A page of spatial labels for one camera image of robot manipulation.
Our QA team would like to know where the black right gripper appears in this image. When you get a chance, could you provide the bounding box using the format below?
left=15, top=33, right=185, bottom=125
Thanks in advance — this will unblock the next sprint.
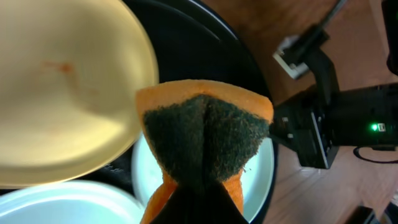
left=270, top=90, right=338, bottom=169

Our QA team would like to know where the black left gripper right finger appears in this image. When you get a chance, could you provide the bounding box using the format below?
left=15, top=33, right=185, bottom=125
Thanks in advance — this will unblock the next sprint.
left=203, top=183, right=248, bottom=224

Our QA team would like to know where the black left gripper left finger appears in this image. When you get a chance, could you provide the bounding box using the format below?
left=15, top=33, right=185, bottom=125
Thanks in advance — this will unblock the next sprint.
left=150, top=187, right=199, bottom=224

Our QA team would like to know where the pale green plate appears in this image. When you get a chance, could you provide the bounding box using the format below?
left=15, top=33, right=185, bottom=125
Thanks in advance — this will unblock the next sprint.
left=131, top=135, right=276, bottom=223

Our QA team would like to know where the orange green sponge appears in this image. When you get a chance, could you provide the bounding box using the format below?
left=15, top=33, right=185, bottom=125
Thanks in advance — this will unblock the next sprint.
left=136, top=80, right=274, bottom=223

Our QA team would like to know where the pale blue plate front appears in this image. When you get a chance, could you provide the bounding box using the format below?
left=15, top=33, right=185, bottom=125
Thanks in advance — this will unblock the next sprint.
left=1, top=180, right=144, bottom=224

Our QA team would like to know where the yellow plate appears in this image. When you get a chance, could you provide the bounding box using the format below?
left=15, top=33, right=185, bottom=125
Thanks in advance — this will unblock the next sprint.
left=1, top=0, right=159, bottom=189

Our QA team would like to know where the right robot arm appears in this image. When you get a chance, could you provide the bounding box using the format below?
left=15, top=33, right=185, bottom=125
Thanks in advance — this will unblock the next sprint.
left=270, top=1, right=397, bottom=169

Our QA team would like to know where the round black tray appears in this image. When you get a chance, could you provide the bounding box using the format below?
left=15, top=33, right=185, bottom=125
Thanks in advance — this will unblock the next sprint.
left=80, top=1, right=278, bottom=223

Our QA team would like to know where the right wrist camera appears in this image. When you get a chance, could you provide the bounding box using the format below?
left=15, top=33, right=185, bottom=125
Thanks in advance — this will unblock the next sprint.
left=272, top=24, right=340, bottom=103

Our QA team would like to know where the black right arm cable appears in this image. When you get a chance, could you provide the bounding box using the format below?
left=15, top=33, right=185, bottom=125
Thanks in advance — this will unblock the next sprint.
left=323, top=0, right=398, bottom=165

